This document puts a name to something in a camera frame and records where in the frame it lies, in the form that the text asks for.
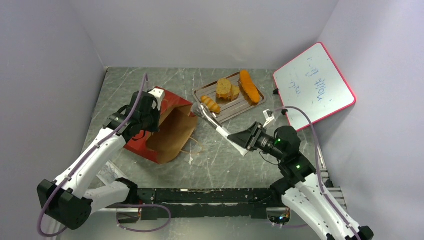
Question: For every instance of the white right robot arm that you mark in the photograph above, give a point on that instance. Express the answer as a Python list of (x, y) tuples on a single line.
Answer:
[(301, 188)]

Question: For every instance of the fake bread piece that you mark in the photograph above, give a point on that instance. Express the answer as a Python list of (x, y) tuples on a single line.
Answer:
[(224, 89)]

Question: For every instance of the small striped fake bread roll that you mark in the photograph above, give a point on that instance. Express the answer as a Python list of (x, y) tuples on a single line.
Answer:
[(210, 104)]

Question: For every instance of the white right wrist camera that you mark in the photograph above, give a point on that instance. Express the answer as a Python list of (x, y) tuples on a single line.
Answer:
[(269, 118)]

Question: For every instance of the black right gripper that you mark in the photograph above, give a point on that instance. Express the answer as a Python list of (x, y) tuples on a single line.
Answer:
[(253, 138)]

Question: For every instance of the round fake bread slice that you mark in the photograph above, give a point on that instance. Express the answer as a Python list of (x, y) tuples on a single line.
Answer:
[(235, 92)]

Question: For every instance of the metal tongs white handle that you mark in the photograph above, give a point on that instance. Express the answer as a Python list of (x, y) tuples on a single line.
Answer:
[(201, 111)]

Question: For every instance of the red paper bag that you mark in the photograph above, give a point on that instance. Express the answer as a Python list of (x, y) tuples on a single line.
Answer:
[(176, 125)]

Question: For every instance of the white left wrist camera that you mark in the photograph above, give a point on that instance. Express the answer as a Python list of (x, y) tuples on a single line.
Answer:
[(159, 95)]

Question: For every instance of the long orange fake bread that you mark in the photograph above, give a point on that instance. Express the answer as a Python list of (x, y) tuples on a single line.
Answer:
[(249, 87)]

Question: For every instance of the pink framed whiteboard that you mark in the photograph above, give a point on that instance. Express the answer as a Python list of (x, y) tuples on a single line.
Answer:
[(314, 85)]

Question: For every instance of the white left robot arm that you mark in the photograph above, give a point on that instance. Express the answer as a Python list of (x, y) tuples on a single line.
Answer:
[(68, 198)]

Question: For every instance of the paper label sheet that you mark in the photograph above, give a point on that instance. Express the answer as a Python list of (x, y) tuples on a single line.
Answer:
[(109, 173)]

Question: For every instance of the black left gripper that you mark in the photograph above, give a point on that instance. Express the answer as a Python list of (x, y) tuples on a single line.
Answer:
[(154, 127)]

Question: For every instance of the silver metal tray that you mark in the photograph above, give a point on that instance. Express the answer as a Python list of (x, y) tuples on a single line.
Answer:
[(229, 108)]

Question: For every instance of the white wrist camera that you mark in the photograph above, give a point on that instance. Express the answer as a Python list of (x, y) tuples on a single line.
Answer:
[(159, 95), (269, 118)]

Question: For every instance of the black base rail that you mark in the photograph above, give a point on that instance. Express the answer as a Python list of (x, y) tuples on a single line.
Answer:
[(159, 203)]

